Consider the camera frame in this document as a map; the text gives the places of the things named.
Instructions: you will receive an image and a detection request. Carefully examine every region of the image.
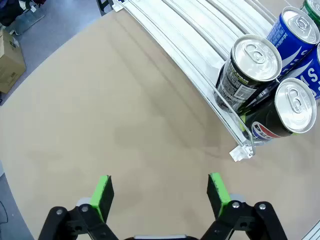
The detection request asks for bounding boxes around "brown cardboard box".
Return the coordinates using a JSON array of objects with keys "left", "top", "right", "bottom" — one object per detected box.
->
[{"left": 0, "top": 29, "right": 27, "bottom": 95}]

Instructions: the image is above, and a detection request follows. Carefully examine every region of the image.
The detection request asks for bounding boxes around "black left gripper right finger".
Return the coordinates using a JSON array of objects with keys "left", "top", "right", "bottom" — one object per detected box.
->
[{"left": 199, "top": 172, "right": 288, "bottom": 240}]

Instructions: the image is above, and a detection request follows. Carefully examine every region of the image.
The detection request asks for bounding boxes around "blue Pocari Sweat can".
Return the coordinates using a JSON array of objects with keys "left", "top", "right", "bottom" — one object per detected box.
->
[
  {"left": 279, "top": 42, "right": 320, "bottom": 101},
  {"left": 266, "top": 6, "right": 320, "bottom": 76}
]

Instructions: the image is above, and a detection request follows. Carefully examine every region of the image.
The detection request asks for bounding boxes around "black Pepsi can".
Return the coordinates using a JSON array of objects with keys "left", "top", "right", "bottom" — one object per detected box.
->
[
  {"left": 213, "top": 34, "right": 283, "bottom": 113},
  {"left": 237, "top": 77, "right": 318, "bottom": 143}
]

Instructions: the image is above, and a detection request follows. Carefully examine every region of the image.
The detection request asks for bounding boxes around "white wire can dispenser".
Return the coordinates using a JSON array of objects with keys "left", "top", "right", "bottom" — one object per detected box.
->
[{"left": 111, "top": 0, "right": 320, "bottom": 162}]

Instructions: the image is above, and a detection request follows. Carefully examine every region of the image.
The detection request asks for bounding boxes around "black chair with bag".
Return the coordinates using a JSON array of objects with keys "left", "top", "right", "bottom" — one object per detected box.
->
[{"left": 0, "top": 0, "right": 46, "bottom": 35}]

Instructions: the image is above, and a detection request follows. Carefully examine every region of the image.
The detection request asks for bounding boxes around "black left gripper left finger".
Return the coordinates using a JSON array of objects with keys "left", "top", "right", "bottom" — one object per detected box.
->
[{"left": 37, "top": 174, "right": 118, "bottom": 240}]

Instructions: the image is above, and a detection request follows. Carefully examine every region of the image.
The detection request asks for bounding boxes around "green Chilsung cider can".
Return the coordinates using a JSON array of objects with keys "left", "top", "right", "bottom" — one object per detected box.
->
[{"left": 299, "top": 0, "right": 320, "bottom": 23}]

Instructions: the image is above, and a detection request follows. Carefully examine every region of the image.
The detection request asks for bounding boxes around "aluminium slatted robot base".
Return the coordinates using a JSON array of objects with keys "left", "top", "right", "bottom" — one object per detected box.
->
[{"left": 301, "top": 221, "right": 320, "bottom": 240}]

